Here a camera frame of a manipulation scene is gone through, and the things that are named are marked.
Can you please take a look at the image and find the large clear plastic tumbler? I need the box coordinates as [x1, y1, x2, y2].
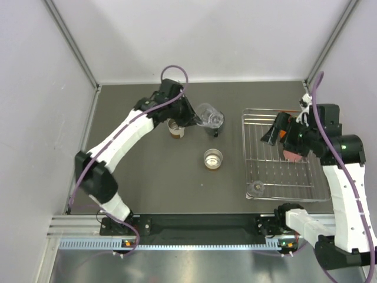
[195, 103, 220, 127]

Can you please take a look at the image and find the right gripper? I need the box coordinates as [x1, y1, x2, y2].
[260, 111, 319, 156]

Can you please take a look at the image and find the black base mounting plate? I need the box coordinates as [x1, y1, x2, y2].
[99, 213, 298, 245]

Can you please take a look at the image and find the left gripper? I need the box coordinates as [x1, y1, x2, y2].
[166, 93, 201, 127]

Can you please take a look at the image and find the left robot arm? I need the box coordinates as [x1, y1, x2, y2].
[75, 79, 199, 234]

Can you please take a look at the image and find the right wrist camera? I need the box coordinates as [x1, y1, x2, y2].
[296, 93, 312, 127]

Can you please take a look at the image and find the small clear plastic cup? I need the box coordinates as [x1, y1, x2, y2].
[246, 180, 264, 198]

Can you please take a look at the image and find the pink plastic cup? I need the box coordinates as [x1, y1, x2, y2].
[283, 149, 307, 163]

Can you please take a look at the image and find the steel cup back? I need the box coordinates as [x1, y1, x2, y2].
[167, 119, 185, 139]

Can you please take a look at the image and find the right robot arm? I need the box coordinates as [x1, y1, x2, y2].
[261, 104, 376, 271]

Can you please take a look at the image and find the wire dish rack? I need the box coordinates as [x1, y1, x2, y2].
[242, 108, 331, 202]

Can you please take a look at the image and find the dark green mug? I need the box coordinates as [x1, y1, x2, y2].
[204, 112, 224, 137]

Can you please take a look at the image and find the slotted cable duct rail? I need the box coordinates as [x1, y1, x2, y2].
[58, 237, 301, 251]

